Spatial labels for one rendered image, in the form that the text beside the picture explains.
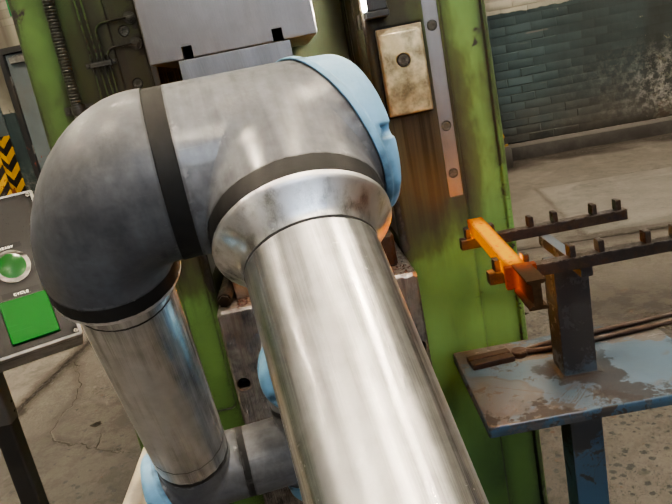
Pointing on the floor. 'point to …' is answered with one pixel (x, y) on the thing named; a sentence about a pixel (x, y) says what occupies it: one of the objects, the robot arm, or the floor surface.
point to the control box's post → (18, 451)
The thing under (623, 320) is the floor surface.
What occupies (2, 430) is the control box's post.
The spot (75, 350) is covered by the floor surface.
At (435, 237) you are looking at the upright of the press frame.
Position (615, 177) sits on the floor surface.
